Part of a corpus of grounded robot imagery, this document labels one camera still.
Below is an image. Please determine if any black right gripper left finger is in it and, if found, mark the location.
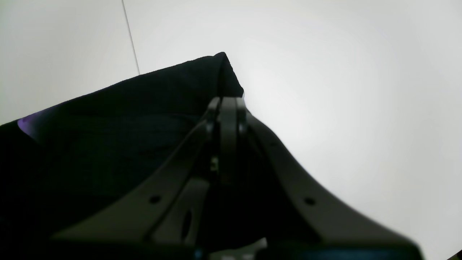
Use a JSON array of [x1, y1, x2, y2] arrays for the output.
[[51, 97, 230, 260]]

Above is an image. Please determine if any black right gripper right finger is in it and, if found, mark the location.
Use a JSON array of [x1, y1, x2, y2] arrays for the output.
[[229, 97, 422, 260]]

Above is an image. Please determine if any black T-shirt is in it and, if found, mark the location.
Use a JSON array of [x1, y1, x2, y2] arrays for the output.
[[0, 52, 244, 260]]

